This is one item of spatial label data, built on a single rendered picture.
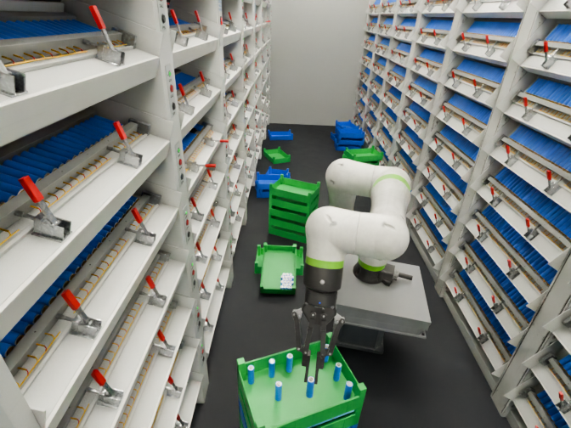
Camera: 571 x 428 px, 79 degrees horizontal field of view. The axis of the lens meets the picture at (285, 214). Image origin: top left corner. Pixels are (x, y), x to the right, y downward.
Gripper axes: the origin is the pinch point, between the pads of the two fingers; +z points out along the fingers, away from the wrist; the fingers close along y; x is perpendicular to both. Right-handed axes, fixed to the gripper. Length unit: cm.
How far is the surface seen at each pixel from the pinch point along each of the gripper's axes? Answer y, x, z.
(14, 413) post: 33, 50, -15
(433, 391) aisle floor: -54, -69, 39
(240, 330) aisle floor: 38, -84, 32
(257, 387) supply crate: 14.5, -9.4, 13.6
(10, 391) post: 33, 50, -18
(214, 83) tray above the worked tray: 54, -63, -83
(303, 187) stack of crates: 20, -167, -43
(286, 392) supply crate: 6.2, -9.4, 13.6
